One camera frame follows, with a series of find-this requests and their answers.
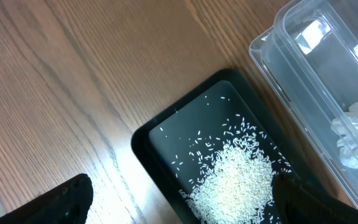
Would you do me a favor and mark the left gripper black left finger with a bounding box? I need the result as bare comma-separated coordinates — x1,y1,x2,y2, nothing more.
0,174,93,224

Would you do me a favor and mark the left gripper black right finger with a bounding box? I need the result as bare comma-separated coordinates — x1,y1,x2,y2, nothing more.
272,174,358,224

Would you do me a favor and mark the pile of white rice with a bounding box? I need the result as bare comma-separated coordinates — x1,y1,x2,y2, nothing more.
183,136,287,223

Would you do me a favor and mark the white tissue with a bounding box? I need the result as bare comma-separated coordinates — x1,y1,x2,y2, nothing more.
331,101,358,172

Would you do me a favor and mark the black waste tray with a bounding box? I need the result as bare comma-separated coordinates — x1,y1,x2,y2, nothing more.
131,69,324,223

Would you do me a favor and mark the clear plastic bin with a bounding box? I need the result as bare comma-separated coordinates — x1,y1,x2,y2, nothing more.
249,0,358,209

